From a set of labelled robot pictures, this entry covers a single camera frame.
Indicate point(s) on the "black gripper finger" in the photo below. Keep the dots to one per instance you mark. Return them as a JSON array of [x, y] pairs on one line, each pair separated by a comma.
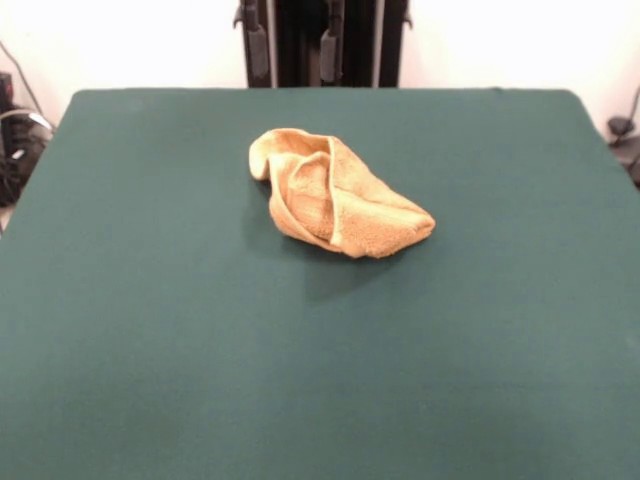
[[259, 50], [330, 55]]

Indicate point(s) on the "tan terry towel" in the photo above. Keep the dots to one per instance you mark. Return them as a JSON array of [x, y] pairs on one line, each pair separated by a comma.
[[360, 200]]

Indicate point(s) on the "black electronics box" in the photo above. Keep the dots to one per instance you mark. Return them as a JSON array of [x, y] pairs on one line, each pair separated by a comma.
[[5, 90]]

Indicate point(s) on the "dark green table cloth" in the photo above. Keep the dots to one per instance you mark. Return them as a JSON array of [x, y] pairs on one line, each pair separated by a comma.
[[150, 325]]

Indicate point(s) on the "dark grey power adapter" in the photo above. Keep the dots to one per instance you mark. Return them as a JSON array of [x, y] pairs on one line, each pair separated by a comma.
[[620, 125]]

